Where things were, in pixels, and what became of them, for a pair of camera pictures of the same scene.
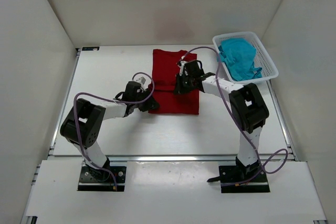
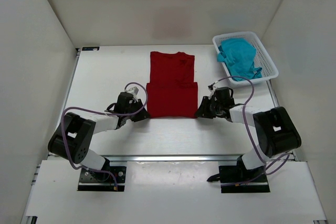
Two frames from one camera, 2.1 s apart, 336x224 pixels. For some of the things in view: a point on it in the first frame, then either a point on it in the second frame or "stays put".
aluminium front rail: x=172 y=158 stays put
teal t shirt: x=238 y=56 stays put
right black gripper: x=181 y=83 to x=207 y=109
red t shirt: x=165 y=69 stays put
